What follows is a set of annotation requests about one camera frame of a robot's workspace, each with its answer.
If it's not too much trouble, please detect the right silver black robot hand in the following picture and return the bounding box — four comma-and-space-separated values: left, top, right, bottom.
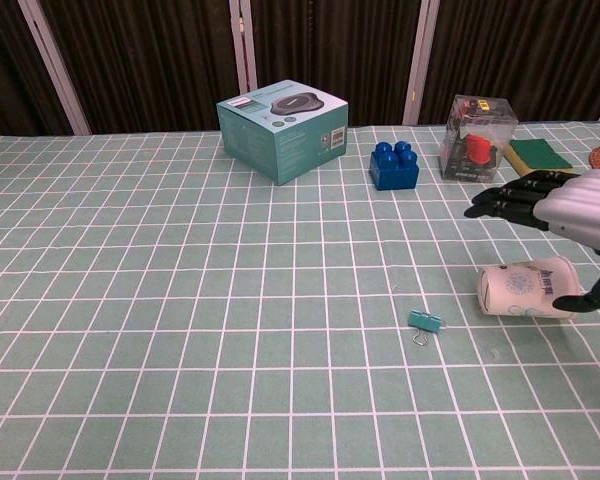
463, 168, 600, 314

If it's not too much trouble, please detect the white printed paper cup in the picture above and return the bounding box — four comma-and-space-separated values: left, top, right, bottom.
475, 255, 585, 322

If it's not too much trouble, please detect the green and yellow sponge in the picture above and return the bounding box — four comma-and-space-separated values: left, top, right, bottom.
502, 138, 574, 177

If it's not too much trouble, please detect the clear box with red toy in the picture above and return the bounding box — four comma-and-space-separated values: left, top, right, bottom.
438, 93, 520, 184

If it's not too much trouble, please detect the dark pleated screen panel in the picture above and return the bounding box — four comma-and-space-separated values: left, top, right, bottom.
0, 0, 76, 140
418, 0, 600, 125
249, 0, 424, 127
38, 0, 243, 135

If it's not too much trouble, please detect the blue toy building block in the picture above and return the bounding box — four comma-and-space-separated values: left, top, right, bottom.
369, 141, 421, 192

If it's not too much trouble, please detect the teal binder clip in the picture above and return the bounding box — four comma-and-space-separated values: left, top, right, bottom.
407, 308, 445, 347

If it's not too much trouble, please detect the teal cardboard product box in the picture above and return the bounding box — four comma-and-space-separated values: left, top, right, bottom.
215, 80, 350, 187

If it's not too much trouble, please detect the green checked tablecloth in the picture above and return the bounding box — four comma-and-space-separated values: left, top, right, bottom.
0, 119, 600, 480

